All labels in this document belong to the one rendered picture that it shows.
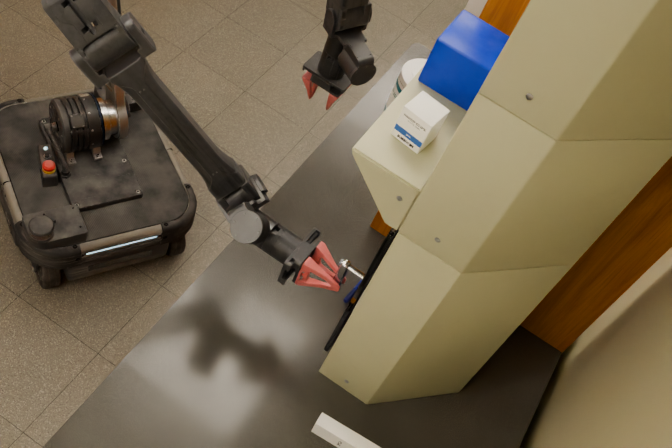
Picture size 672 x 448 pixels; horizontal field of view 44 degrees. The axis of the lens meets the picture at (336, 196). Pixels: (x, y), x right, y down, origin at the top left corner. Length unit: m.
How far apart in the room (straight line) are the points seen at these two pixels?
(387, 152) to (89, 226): 1.51
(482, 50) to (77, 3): 0.59
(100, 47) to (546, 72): 0.66
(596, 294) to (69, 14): 1.08
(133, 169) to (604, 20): 1.99
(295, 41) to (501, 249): 2.53
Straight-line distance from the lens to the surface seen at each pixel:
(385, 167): 1.17
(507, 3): 1.40
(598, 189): 1.17
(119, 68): 1.33
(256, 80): 3.41
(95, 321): 2.68
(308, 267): 1.45
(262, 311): 1.66
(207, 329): 1.62
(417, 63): 2.02
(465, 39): 1.28
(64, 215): 2.54
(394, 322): 1.39
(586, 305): 1.74
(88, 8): 1.28
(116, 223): 2.58
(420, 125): 1.18
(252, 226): 1.41
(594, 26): 0.94
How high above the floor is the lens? 2.35
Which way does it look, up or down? 49 degrees down
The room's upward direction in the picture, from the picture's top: 24 degrees clockwise
